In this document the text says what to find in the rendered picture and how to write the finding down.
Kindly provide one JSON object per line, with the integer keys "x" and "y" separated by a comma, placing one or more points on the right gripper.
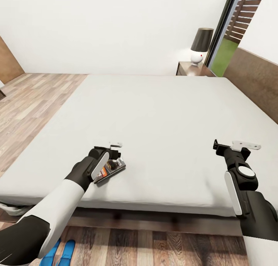
{"x": 227, "y": 152}

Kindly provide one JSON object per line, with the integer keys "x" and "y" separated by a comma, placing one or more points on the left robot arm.
{"x": 38, "y": 231}

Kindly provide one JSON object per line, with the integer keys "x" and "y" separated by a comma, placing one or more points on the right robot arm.
{"x": 258, "y": 218}

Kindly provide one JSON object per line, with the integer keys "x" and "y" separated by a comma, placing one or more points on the fixed window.
{"x": 233, "y": 23}

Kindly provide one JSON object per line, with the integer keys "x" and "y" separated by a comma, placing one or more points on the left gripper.
{"x": 114, "y": 154}

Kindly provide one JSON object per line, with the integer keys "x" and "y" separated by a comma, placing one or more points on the sandal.
{"x": 67, "y": 254}
{"x": 48, "y": 259}

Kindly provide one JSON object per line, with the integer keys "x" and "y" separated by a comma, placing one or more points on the hardback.
{"x": 111, "y": 167}

